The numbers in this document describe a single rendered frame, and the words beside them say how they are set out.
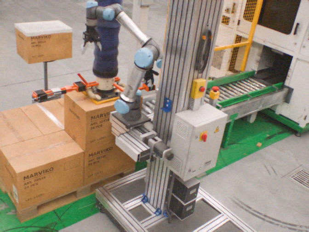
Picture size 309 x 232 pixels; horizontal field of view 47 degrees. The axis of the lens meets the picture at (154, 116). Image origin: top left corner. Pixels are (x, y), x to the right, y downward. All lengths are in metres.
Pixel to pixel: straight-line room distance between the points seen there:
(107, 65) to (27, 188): 1.22
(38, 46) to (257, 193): 3.11
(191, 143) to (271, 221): 1.54
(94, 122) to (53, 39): 1.93
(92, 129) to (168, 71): 0.96
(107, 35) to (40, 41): 1.87
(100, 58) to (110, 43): 0.17
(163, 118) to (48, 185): 1.20
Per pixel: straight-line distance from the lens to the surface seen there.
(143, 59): 2.31
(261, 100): 4.65
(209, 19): 2.39
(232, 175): 4.11
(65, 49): 4.89
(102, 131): 3.20
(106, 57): 3.02
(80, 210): 3.43
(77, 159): 3.22
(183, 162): 2.57
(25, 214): 3.33
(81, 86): 3.06
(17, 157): 3.18
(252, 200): 3.88
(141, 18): 4.47
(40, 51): 4.76
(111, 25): 2.93
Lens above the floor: 2.42
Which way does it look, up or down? 29 degrees down
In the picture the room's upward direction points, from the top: 7 degrees clockwise
